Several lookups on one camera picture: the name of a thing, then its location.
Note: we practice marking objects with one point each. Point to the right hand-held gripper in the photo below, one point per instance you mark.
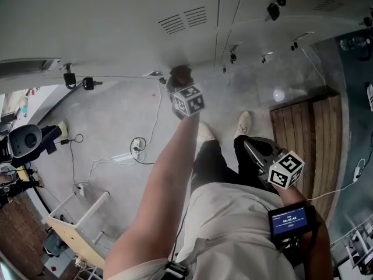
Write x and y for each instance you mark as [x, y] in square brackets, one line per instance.
[287, 171]

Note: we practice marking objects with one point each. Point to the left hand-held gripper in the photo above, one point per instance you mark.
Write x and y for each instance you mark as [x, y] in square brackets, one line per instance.
[190, 102]

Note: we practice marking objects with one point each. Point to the brown wiping cloth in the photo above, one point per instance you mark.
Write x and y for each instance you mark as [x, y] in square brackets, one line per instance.
[182, 74]

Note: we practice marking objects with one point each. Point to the grey metal cabinet door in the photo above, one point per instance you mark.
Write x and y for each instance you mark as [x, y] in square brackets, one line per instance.
[116, 25]

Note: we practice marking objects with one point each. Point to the person's left forearm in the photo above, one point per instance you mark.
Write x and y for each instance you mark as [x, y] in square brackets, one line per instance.
[172, 162]

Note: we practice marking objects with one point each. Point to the person's right forearm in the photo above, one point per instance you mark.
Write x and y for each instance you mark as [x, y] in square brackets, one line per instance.
[320, 244]

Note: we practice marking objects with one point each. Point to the person's white shoe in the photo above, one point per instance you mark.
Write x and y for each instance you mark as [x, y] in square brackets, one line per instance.
[207, 131]
[243, 124]

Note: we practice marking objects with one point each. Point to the person's black trousers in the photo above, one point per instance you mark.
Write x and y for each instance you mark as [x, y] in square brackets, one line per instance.
[215, 162]

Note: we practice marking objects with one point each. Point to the wooden slatted pallet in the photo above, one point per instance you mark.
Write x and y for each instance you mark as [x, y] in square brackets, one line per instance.
[309, 144]

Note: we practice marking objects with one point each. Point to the black wrist-mounted screen device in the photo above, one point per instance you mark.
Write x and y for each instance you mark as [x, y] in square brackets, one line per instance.
[290, 220]

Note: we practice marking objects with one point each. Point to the person's white shirt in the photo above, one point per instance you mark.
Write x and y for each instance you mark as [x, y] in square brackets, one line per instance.
[233, 229]

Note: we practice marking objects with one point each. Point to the grey metal locker unit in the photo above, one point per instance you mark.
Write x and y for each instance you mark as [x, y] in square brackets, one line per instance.
[277, 34]

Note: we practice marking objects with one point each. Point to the black power adapter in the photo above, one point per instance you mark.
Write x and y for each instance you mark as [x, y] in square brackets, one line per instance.
[64, 141]

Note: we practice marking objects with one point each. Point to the white window ledge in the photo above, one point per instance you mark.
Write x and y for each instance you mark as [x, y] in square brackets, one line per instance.
[43, 104]

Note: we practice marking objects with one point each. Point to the clear plastic water bottle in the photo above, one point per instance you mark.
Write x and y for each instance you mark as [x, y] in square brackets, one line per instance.
[354, 43]

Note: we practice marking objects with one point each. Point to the grey shell backpack device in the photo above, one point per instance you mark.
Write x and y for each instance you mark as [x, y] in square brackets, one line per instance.
[24, 140]

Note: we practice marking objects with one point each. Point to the wooden table with white legs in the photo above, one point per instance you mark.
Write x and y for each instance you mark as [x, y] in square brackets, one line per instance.
[73, 238]

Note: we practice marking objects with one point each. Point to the white metal frame furniture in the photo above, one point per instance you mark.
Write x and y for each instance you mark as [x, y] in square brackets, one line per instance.
[354, 244]

